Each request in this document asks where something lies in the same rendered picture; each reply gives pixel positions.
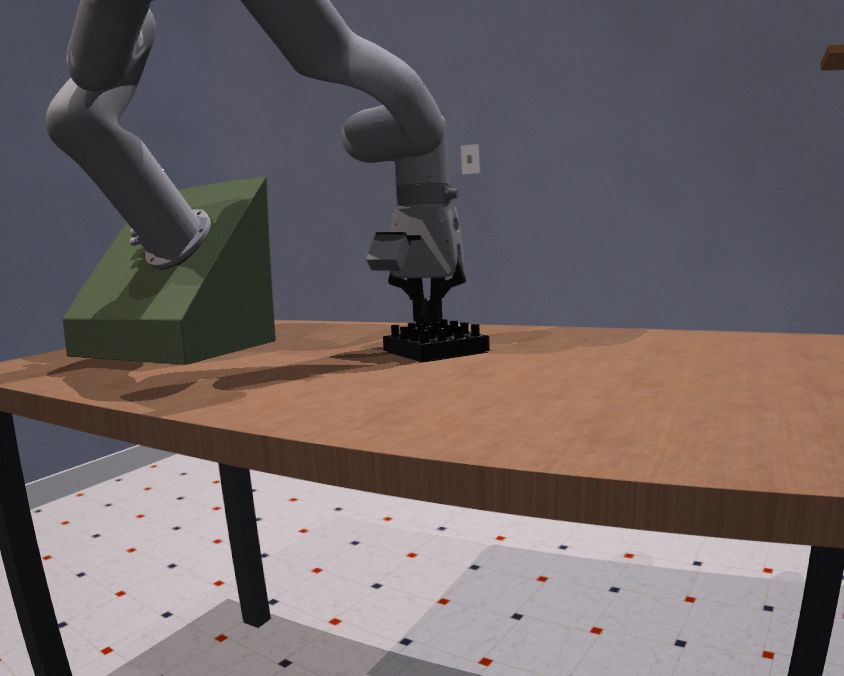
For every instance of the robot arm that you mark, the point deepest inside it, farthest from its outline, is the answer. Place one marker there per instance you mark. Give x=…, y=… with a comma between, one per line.
x=316, y=41

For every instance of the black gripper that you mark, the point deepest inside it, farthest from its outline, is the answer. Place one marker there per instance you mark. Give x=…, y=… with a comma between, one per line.
x=434, y=256

